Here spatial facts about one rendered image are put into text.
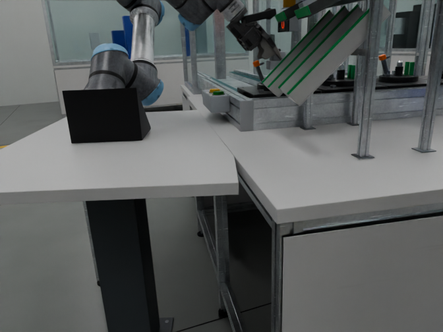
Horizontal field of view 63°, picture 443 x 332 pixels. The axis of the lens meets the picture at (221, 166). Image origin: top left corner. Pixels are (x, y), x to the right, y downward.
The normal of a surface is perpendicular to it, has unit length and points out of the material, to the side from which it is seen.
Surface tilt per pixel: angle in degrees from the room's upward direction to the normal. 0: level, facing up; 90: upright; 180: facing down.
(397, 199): 90
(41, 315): 0
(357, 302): 90
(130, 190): 90
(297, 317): 90
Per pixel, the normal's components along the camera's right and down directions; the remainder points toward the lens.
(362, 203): 0.19, 0.31
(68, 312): -0.04, -0.94
